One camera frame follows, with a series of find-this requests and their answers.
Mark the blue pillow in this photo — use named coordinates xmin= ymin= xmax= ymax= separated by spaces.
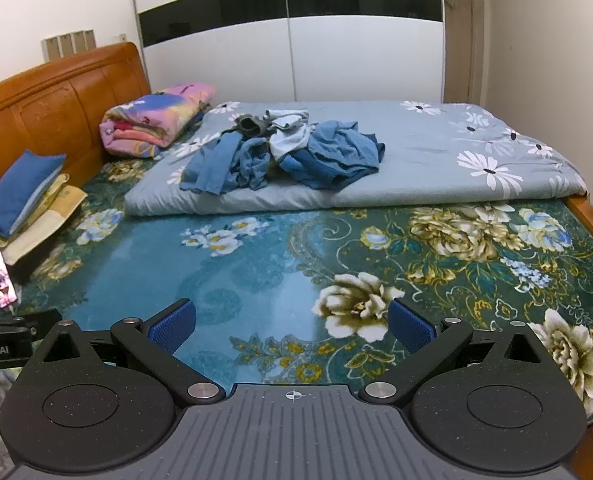
xmin=0 ymin=150 xmax=67 ymax=239

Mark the wooden headboard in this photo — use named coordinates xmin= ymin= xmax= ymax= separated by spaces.
xmin=0 ymin=42 xmax=152 ymax=217

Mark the wooden door frame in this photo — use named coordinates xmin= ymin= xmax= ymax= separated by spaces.
xmin=441 ymin=0 xmax=488 ymax=106

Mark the teal floral blanket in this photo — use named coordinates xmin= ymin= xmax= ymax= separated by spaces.
xmin=0 ymin=125 xmax=593 ymax=413

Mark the grey floral quilt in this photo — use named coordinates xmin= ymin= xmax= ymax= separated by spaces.
xmin=124 ymin=100 xmax=590 ymax=217

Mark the yellow folded bedding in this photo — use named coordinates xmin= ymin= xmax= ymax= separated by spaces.
xmin=0 ymin=173 xmax=88 ymax=267

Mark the grey garment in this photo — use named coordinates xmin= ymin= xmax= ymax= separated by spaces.
xmin=233 ymin=114 xmax=273 ymax=139

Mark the white wardrobe with black stripe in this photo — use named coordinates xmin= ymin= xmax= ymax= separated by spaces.
xmin=129 ymin=0 xmax=450 ymax=104

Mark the folded pink floral blanket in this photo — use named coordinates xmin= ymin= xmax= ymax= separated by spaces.
xmin=100 ymin=82 xmax=217 ymax=159

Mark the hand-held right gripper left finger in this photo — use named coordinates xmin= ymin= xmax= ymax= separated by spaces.
xmin=30 ymin=298 xmax=226 ymax=406

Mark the pale blue printed t-shirt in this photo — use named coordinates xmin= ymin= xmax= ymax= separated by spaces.
xmin=265 ymin=109 xmax=318 ymax=162

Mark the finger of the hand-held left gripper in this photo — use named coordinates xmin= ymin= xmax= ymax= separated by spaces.
xmin=0 ymin=309 xmax=63 ymax=340

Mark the dark blue garment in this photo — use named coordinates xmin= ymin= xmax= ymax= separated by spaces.
xmin=276 ymin=120 xmax=386 ymax=191

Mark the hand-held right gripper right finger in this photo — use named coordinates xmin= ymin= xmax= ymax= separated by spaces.
xmin=364 ymin=298 xmax=560 ymax=406

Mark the beige wall panel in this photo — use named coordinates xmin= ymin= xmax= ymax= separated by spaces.
xmin=41 ymin=30 xmax=98 ymax=64

